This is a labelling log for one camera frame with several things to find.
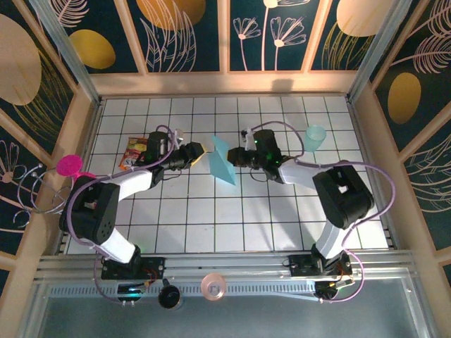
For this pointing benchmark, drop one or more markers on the light blue cloth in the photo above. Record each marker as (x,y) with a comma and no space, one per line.
(220,162)

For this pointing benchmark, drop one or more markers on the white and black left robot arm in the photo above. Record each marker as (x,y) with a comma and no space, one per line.
(134,183)

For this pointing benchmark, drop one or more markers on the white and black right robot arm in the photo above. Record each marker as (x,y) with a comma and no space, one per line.
(299,172)

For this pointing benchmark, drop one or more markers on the red yellow snack packet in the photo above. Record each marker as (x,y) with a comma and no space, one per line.
(134,151)

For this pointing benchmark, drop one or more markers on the translucent teal plastic cup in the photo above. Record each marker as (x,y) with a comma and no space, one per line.
(314,139)

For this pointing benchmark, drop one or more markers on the magenta pink goblet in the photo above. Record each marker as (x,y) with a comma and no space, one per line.
(70,165)

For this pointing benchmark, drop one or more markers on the translucent pink cup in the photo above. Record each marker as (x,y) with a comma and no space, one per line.
(213,287)

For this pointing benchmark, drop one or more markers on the perforated metal strip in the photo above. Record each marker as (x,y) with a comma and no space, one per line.
(253,289)

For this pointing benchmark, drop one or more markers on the black controller board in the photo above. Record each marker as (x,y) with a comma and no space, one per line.
(132,290)
(331,287)

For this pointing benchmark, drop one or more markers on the aluminium frame rail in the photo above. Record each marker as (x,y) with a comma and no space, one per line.
(229,262)

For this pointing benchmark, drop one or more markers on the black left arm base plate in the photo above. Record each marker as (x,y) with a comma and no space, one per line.
(155,265)

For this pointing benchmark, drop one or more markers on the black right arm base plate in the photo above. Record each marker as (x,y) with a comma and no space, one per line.
(299,265)

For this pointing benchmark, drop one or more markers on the aluminium corner post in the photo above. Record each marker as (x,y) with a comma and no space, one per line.
(380,47)
(66,49)

